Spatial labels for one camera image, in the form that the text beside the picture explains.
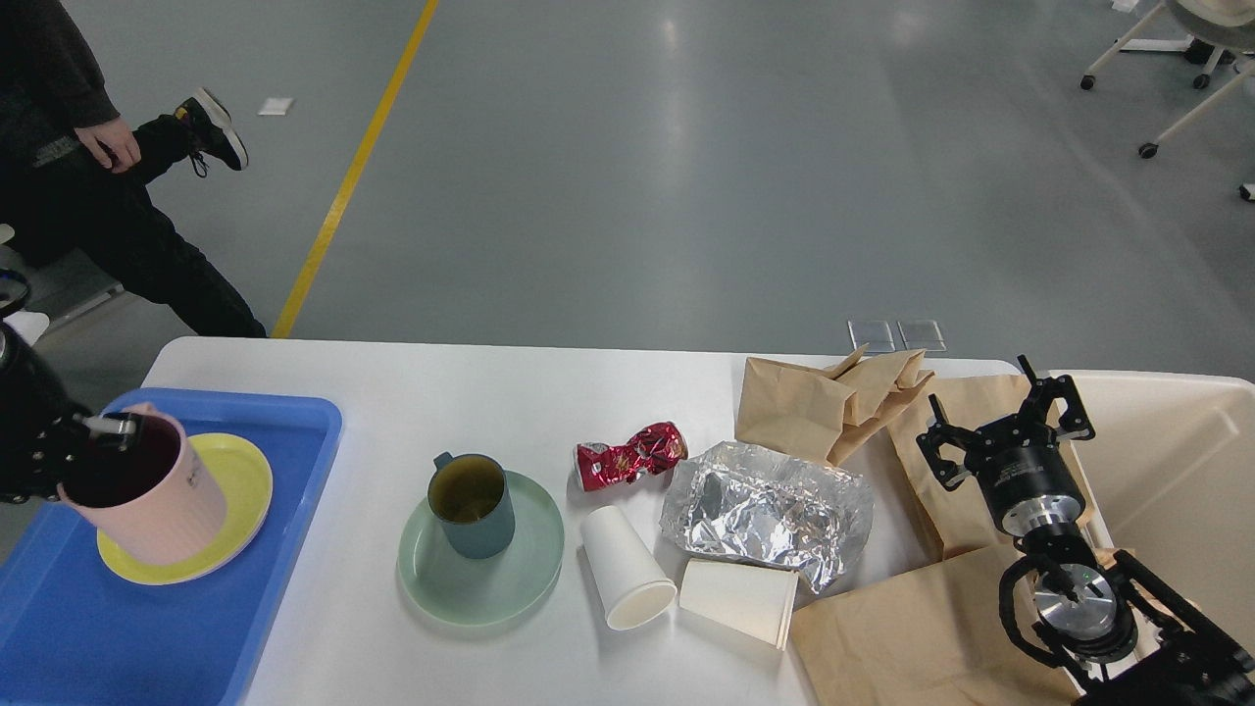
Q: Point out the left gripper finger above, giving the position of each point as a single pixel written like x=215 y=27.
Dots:
x=112 y=432

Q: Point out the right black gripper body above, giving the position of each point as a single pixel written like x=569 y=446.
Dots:
x=1022 y=475

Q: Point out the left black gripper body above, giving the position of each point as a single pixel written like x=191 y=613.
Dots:
x=43 y=439

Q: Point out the pink mug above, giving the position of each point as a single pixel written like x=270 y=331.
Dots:
x=156 y=499

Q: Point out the dark teal mug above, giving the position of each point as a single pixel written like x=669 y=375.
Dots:
x=469 y=496

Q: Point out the light green plate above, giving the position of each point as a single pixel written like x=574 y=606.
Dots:
x=478 y=593

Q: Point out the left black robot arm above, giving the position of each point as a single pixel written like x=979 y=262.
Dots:
x=50 y=444

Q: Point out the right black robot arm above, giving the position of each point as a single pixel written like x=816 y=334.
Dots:
x=1125 y=636

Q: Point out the brown paper bag under gripper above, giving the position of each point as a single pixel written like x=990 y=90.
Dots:
x=933 y=490

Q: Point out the white side table corner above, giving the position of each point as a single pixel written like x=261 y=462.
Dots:
x=29 y=325

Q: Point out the beige plastic bin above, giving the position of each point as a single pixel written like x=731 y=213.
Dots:
x=1170 y=476

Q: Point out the grey office chair left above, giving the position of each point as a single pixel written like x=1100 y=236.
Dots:
x=62 y=290

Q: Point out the yellow plate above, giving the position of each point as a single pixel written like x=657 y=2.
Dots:
x=245 y=477

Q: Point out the large brown paper bag front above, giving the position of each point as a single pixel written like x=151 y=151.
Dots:
x=927 y=637

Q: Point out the crumpled small brown paper bag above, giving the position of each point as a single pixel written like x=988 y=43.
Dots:
x=826 y=414

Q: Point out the blue plastic tray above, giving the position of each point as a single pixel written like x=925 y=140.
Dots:
x=74 y=633

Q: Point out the crumpled aluminium foil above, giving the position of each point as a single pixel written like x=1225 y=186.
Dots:
x=750 y=504

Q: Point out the person in black clothes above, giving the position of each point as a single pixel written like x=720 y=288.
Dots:
x=75 y=175

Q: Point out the crushed red can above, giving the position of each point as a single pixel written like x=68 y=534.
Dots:
x=648 y=453

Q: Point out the white paper cup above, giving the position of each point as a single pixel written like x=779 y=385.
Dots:
x=632 y=587

